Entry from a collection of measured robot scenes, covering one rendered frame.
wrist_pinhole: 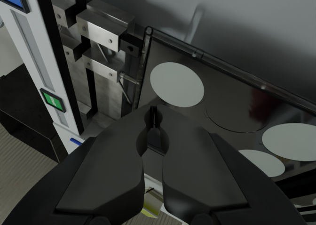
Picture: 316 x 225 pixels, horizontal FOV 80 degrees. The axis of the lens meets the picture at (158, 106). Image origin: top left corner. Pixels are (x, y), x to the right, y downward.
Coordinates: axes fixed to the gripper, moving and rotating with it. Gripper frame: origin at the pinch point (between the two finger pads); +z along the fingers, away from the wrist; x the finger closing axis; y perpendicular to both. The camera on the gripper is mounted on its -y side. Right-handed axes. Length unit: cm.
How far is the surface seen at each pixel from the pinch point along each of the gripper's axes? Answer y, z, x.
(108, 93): 13.1, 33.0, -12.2
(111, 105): 17.7, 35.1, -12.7
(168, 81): 5.5, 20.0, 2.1
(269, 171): 25.0, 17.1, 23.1
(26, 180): 213, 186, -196
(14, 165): 199, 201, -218
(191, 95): 7.9, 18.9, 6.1
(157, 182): 39.8, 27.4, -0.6
